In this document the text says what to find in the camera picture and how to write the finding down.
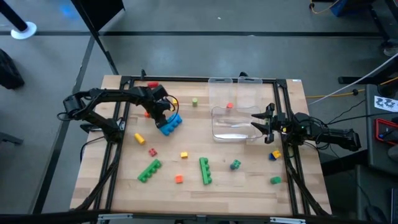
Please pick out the lime green cylinder block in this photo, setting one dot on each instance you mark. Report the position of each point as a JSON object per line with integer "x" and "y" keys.
{"x": 195, "y": 102}

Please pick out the blue box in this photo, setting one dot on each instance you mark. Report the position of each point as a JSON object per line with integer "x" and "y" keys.
{"x": 340, "y": 7}

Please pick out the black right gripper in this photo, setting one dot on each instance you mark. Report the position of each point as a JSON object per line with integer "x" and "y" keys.
{"x": 280, "y": 124}

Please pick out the red-framed device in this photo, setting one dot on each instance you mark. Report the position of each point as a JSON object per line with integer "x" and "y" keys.
{"x": 377, "y": 124}

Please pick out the red building brick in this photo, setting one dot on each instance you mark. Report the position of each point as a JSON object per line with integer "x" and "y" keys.
{"x": 153, "y": 84}

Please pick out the black aluminium table frame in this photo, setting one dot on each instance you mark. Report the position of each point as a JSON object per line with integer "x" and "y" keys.
{"x": 124, "y": 80}

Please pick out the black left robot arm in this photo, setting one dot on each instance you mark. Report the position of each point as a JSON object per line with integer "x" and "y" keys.
{"x": 102, "y": 95}

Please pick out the small red-orange building block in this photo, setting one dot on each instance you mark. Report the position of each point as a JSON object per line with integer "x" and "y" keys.
{"x": 230, "y": 105}

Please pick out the narrow clear plastic bin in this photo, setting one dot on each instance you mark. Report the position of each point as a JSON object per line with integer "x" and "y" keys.
{"x": 250, "y": 90}
{"x": 219, "y": 90}

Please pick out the large blue building block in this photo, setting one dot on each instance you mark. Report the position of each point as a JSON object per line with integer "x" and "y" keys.
{"x": 172, "y": 124}

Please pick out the yellow cylinder block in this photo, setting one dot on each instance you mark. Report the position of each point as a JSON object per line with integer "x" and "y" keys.
{"x": 140, "y": 138}

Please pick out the silver metal bracket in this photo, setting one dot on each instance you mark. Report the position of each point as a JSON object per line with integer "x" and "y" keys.
{"x": 115, "y": 216}
{"x": 287, "y": 220}

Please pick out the small blue building block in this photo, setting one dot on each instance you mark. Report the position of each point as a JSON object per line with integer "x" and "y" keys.
{"x": 271, "y": 157}

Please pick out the small red building block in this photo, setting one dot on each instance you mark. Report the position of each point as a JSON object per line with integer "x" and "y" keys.
{"x": 152, "y": 152}

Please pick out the wide clear plastic bin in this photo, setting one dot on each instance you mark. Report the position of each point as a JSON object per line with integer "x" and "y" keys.
{"x": 233, "y": 132}

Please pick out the black bag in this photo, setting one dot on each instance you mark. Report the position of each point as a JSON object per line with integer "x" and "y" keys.
{"x": 9, "y": 73}

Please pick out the white paper sign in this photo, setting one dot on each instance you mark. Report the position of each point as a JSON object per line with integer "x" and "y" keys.
{"x": 385, "y": 104}

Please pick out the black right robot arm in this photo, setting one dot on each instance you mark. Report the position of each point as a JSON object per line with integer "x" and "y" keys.
{"x": 339, "y": 137}

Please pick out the black pole with white base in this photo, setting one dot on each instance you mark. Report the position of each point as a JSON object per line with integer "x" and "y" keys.
{"x": 12, "y": 17}

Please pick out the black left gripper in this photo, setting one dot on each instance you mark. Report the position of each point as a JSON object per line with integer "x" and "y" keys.
{"x": 157, "y": 107}

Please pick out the teal green building block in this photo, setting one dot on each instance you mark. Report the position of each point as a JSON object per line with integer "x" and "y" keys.
{"x": 235, "y": 165}

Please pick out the long green building block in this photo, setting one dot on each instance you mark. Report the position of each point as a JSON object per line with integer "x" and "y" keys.
{"x": 205, "y": 171}
{"x": 149, "y": 171}

